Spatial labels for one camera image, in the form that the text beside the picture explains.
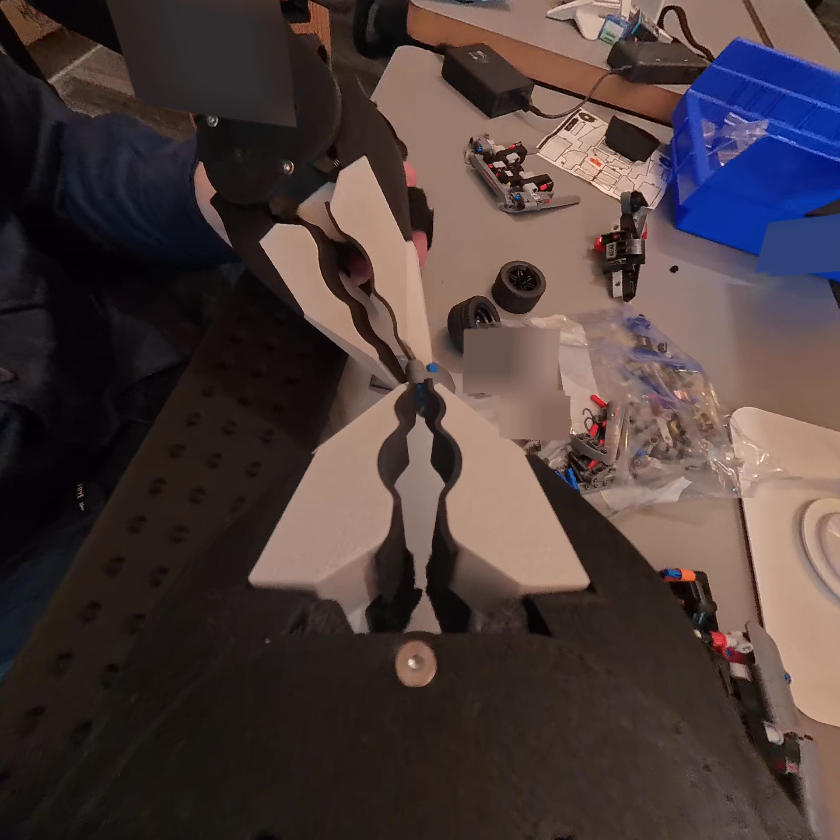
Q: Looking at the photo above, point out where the black flat power bank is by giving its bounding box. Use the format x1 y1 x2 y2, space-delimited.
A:
607 39 715 86

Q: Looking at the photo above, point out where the blue plastic bin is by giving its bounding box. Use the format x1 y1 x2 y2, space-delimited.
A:
669 36 840 280

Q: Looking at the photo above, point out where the black power brick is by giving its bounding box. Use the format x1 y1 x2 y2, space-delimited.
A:
441 42 536 119

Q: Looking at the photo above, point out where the black power cable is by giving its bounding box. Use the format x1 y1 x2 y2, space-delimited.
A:
525 66 624 122

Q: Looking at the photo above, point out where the white sticker sheet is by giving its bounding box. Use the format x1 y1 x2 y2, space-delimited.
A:
537 110 673 201

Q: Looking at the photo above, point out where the person's left forearm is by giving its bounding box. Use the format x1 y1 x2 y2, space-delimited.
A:
0 52 237 270

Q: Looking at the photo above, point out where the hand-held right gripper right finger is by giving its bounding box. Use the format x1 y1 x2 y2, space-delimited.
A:
423 384 592 634

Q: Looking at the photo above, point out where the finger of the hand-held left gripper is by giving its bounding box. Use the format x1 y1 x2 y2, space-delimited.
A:
259 220 411 389
327 156 434 368

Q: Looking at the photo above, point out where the black perforated board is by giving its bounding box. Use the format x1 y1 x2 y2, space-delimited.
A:
0 276 355 840

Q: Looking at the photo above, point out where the black foam pouch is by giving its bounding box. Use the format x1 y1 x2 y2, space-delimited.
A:
604 115 662 164

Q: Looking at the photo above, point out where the small black toy tyre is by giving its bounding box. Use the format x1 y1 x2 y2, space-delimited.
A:
491 260 547 315
448 295 503 352

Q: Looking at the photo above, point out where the clear bag of brick pieces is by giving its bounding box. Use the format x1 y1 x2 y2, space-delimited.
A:
554 308 788 506

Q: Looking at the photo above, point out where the white plastic part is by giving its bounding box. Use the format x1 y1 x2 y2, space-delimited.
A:
546 0 624 40

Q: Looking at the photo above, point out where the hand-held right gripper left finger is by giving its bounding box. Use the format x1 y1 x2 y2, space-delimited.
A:
248 384 424 634

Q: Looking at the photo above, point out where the black wrist strap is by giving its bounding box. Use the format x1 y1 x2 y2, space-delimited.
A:
656 5 716 63

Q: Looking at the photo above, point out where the dark grey brick panel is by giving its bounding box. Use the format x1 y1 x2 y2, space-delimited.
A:
403 357 439 421

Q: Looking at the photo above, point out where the flat brick assembly grey blade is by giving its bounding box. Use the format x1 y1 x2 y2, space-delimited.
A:
465 134 581 214

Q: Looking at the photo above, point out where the large toy brick car model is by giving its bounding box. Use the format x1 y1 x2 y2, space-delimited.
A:
659 567 818 785

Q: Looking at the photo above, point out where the white book stand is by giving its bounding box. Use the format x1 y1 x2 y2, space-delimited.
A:
728 407 840 726

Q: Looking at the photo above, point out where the small black red brick assembly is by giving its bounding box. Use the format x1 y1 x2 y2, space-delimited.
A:
594 190 651 303

